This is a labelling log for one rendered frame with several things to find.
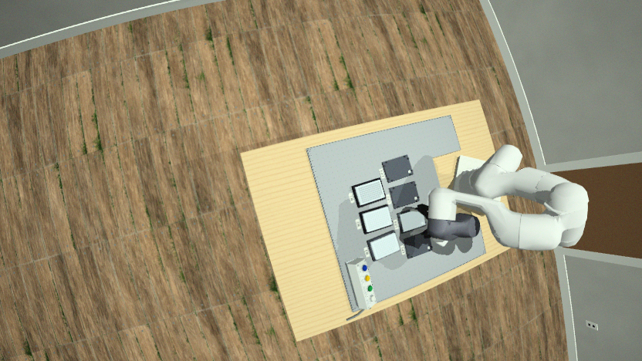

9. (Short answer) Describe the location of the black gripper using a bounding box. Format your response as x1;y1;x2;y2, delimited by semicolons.
410;204;431;238

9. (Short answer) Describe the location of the white button panel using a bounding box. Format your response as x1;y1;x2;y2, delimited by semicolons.
345;256;377;321

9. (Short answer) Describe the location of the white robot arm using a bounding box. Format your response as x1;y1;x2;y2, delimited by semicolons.
427;144;589;251

